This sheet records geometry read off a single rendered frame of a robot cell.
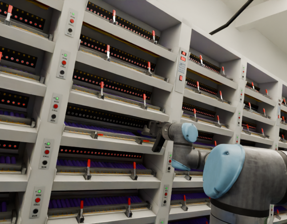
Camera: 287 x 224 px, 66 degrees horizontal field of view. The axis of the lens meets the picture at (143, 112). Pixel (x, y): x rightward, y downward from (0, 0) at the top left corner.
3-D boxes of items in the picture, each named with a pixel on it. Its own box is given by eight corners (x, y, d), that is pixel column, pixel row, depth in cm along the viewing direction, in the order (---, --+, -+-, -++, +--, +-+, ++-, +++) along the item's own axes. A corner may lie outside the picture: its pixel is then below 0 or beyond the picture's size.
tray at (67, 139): (163, 155, 131) (168, 140, 130) (58, 145, 95) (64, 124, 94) (144, 141, 147) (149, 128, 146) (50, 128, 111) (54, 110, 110)
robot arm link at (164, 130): (179, 142, 114) (165, 139, 108) (172, 141, 118) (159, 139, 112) (180, 124, 115) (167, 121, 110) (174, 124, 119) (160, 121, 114)
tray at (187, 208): (224, 212, 167) (231, 196, 166) (166, 221, 132) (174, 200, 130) (204, 196, 184) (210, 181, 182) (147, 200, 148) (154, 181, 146)
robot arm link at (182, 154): (197, 173, 100) (200, 145, 101) (172, 170, 99) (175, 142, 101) (192, 170, 109) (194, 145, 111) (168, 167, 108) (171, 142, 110)
